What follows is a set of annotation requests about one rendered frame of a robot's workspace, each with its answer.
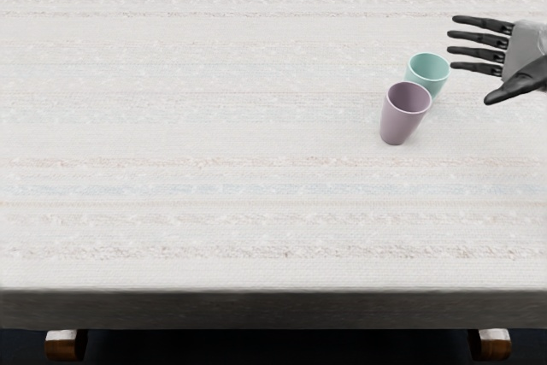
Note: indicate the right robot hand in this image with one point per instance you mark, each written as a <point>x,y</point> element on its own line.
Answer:
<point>524,46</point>

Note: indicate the teal cup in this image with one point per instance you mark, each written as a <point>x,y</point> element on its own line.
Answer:
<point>431,81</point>

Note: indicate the mauve cup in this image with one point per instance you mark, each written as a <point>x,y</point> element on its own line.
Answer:
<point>401,125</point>

